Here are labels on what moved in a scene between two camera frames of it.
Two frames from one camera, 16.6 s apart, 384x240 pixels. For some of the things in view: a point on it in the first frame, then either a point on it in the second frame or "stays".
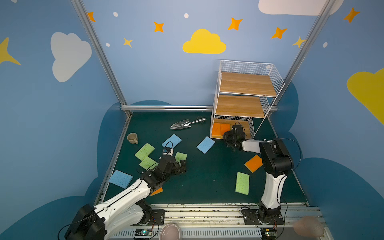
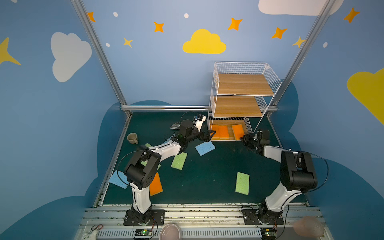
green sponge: x=180 y=156 stays
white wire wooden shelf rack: x=245 y=93 stays
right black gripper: x=229 y=140 to x=250 y=142
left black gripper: x=178 y=167 to x=199 y=134
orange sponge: x=216 y=129 stays
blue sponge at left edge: x=120 y=179 stays
